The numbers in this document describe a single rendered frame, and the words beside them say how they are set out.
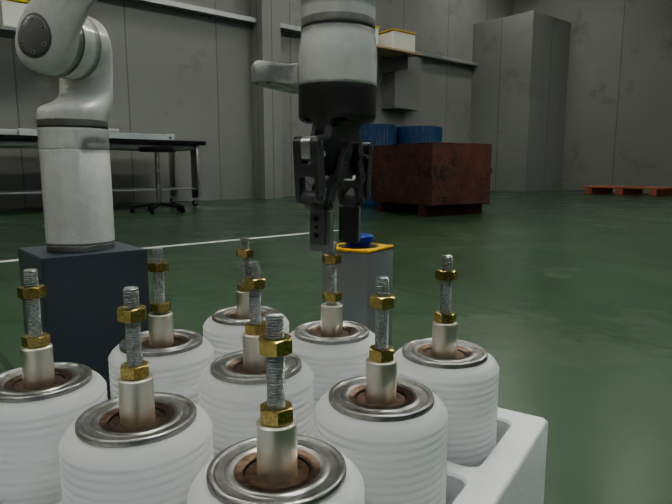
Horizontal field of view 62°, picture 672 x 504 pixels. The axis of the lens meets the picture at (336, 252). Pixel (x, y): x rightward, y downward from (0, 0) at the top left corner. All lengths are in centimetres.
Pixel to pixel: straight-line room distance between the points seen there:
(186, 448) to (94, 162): 55
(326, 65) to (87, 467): 37
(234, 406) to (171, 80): 729
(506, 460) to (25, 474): 36
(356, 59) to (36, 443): 40
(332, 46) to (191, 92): 725
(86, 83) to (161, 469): 64
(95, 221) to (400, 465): 59
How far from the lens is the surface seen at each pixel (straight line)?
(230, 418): 45
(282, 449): 31
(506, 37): 1146
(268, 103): 802
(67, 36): 84
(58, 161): 85
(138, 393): 39
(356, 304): 71
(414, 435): 39
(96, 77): 90
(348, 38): 53
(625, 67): 1176
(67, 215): 85
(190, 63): 781
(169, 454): 37
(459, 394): 48
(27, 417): 46
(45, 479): 48
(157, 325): 55
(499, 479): 48
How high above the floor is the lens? 41
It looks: 8 degrees down
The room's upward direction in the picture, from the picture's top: straight up
